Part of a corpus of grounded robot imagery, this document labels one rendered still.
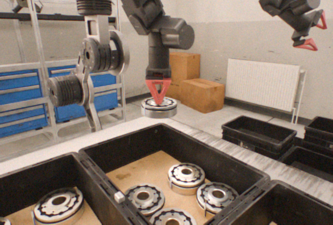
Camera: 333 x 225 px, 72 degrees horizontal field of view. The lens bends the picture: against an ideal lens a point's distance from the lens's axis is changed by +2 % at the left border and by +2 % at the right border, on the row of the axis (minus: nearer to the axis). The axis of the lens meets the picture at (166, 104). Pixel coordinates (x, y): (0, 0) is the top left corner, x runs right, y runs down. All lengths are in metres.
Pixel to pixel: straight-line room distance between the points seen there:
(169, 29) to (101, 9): 0.49
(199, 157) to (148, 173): 0.16
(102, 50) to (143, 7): 0.45
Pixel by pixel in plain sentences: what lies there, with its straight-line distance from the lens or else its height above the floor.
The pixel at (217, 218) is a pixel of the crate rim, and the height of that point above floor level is 0.93.
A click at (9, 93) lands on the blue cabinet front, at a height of 0.70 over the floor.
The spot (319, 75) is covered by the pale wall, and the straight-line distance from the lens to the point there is 3.41.
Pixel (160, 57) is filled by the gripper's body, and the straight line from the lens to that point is 0.60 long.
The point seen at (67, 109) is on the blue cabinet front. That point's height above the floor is 0.44.
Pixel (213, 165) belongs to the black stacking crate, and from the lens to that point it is 0.66.
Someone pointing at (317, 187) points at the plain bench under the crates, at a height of 0.70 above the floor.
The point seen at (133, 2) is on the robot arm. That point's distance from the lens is 0.54.
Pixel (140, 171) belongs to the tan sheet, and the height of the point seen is 0.83.
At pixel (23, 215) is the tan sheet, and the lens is 0.68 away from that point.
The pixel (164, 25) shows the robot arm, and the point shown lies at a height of 1.25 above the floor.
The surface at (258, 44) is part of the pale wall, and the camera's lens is 3.62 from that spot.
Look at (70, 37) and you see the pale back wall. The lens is 3.41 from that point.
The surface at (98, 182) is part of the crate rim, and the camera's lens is 0.54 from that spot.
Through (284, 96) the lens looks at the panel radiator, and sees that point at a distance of 3.44.
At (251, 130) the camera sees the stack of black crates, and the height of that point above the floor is 0.49.
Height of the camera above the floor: 1.25
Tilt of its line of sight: 19 degrees down
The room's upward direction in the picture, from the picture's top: straight up
